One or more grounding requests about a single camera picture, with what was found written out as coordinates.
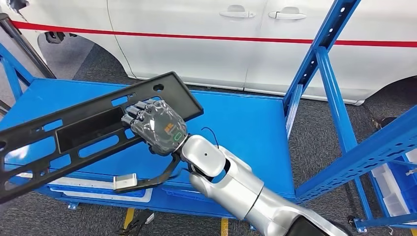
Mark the blue metal shelf rack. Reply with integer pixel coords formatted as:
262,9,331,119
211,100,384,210
353,153,417,234
0,0,417,219

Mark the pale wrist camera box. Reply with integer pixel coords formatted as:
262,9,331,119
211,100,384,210
113,173,138,191

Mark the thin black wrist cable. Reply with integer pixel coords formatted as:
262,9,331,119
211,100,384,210
201,127,219,146

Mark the black bracket with cables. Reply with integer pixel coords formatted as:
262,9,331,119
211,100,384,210
119,211,155,236

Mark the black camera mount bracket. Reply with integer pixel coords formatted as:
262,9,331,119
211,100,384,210
114,153,183,193

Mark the black plastic plate frame part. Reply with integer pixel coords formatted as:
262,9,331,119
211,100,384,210
0,71,205,204

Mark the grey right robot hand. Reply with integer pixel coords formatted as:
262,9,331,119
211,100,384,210
121,99,189,156

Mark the white car with red stripe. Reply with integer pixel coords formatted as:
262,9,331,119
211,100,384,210
6,0,417,106

